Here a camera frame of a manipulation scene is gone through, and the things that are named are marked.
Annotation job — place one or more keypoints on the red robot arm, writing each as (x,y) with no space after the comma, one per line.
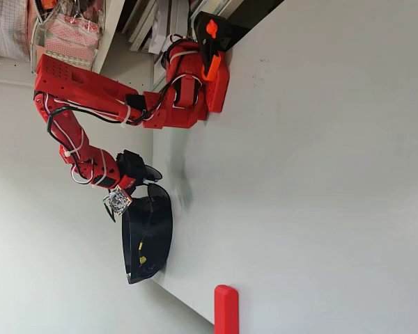
(83,87)

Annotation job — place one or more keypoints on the red robot arm base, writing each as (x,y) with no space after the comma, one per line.
(217,90)

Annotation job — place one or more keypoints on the black orange table clamp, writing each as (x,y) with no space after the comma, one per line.
(203,38)

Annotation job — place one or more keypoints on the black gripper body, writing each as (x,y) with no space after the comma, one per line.
(131,163)

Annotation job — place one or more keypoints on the small orange black object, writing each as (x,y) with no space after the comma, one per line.
(47,3)

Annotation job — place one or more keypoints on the clear bag with pink boxes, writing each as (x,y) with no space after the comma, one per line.
(69,45)

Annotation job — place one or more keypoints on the red rectangular block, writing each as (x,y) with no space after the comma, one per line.
(226,309)

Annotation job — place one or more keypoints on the red mount camera circuit board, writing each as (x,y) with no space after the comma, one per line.
(118,200)

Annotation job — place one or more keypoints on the white shelf unit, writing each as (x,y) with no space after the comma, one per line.
(106,41)

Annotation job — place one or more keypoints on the black sunglasses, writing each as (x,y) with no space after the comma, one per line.
(155,174)

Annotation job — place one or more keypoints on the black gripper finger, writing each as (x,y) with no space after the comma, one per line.
(145,175)
(141,188)

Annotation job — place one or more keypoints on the pale green flat board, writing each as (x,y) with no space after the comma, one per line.
(159,74)

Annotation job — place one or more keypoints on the white checked cloth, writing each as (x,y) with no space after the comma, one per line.
(7,31)

